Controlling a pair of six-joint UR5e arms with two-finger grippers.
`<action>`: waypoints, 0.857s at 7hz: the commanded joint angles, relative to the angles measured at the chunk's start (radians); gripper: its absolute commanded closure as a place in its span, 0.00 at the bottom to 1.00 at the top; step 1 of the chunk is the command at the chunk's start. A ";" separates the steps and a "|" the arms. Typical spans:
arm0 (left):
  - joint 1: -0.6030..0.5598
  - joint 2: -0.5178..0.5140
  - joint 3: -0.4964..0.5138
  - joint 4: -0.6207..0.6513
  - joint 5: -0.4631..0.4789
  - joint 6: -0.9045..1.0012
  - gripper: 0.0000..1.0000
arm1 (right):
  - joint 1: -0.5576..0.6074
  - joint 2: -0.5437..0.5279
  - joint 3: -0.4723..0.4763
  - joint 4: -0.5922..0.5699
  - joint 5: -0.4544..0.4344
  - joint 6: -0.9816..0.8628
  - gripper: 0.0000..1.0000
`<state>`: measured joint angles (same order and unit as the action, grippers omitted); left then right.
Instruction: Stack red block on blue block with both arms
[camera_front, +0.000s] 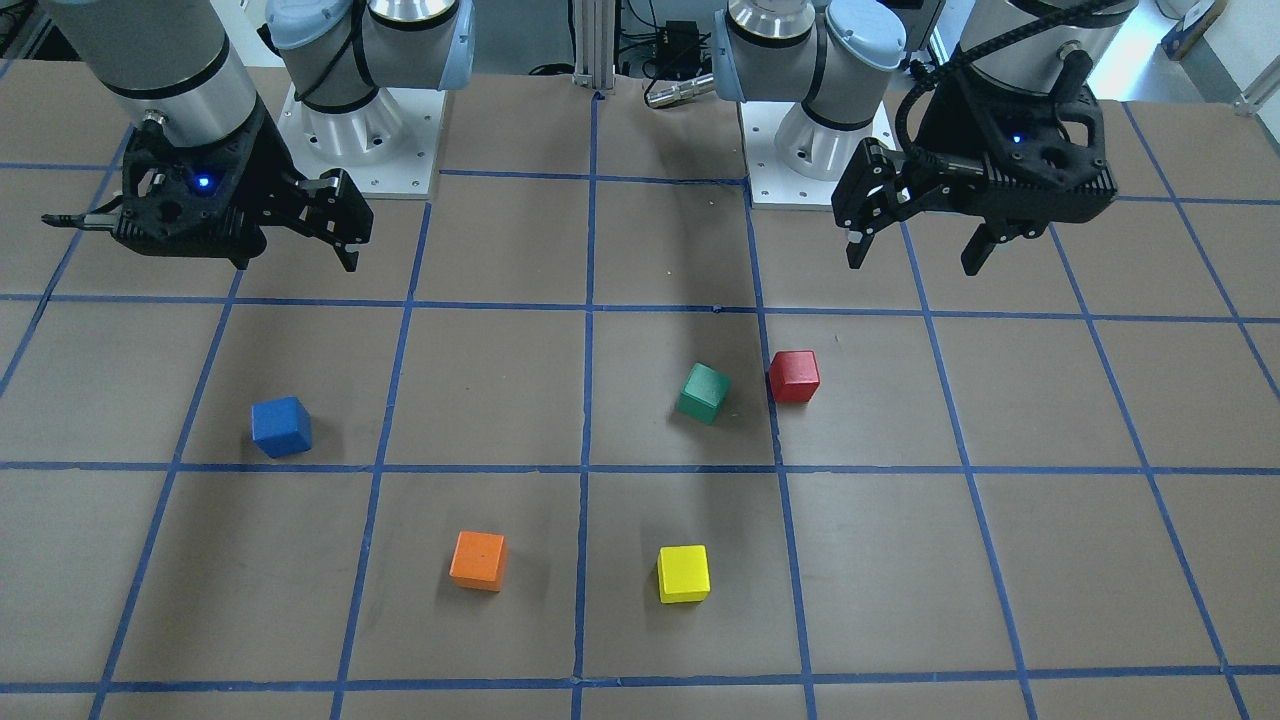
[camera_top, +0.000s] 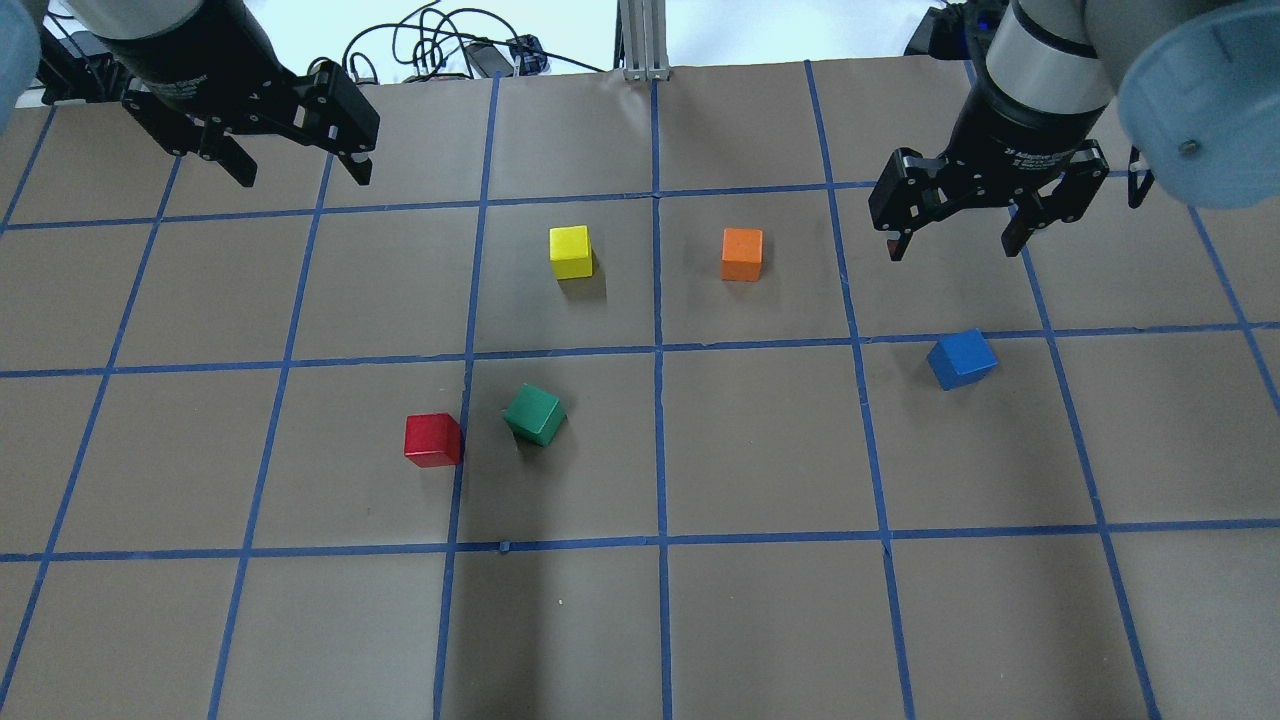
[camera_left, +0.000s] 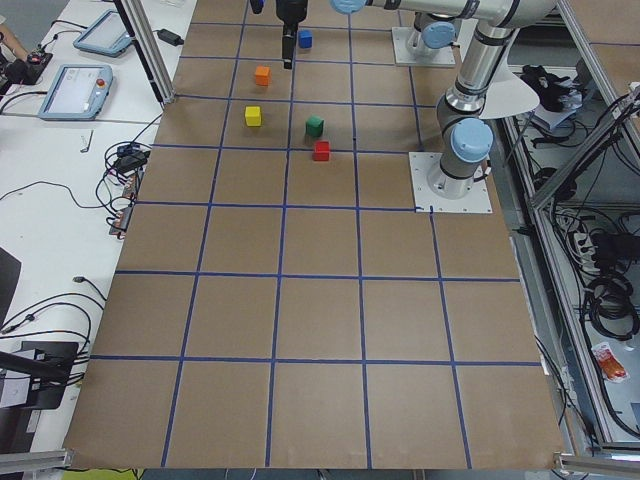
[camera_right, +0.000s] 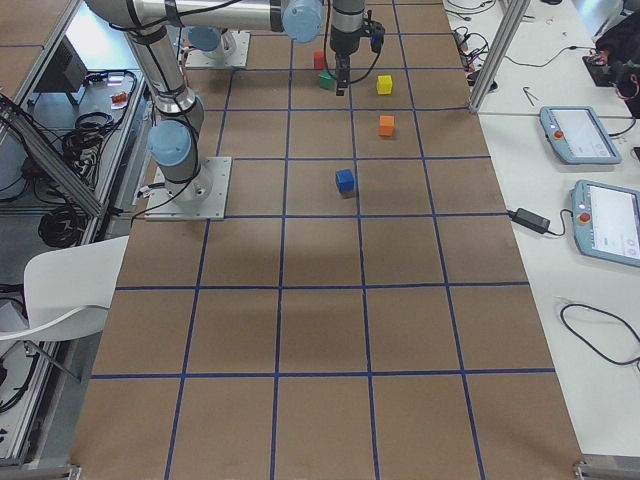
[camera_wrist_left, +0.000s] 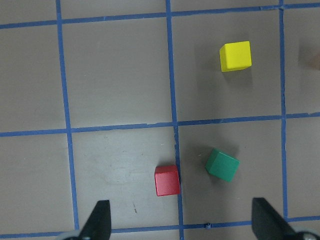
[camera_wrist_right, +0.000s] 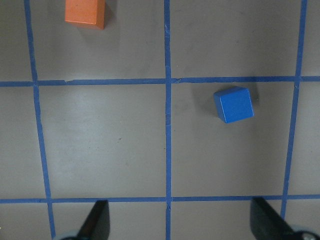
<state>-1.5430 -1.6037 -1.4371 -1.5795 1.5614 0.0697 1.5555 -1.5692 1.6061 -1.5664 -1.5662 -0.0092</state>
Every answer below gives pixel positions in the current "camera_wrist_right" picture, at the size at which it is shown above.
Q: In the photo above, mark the orange wooden block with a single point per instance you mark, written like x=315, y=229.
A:
x=85, y=13

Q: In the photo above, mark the blue wooden block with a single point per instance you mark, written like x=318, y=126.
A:
x=233, y=104

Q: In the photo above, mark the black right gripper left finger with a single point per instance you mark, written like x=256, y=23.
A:
x=97, y=224

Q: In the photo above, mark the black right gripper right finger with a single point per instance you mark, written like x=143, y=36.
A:
x=267, y=224

